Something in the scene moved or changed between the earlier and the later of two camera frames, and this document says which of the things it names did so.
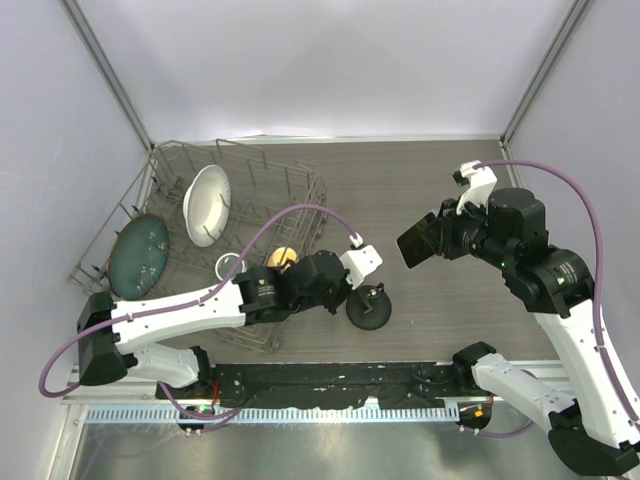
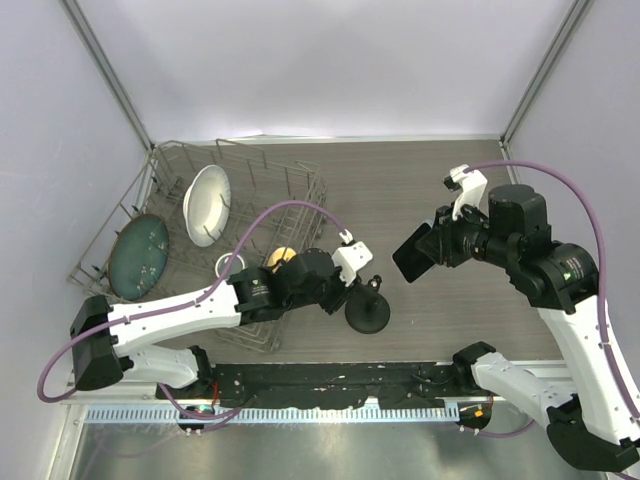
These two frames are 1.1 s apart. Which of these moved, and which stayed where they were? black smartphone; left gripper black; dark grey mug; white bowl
Moved: black smartphone
Stayed: left gripper black; dark grey mug; white bowl
